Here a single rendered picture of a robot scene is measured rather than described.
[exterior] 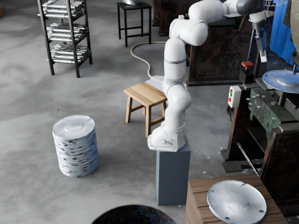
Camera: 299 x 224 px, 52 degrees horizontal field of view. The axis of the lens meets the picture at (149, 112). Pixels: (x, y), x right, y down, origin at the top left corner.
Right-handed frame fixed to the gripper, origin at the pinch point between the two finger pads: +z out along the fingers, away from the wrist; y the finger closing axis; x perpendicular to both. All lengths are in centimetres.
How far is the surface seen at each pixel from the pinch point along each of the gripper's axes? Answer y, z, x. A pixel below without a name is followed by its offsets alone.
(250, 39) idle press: -144, 22, -56
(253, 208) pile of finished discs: 63, 59, 5
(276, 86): 10.8, 14.9, 8.2
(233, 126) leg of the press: -5, 50, -29
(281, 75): -4.4, 14.5, 7.3
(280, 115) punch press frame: 17.3, 30.0, 10.0
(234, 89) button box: -1.4, 21.0, -21.6
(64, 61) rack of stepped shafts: -44, -6, -236
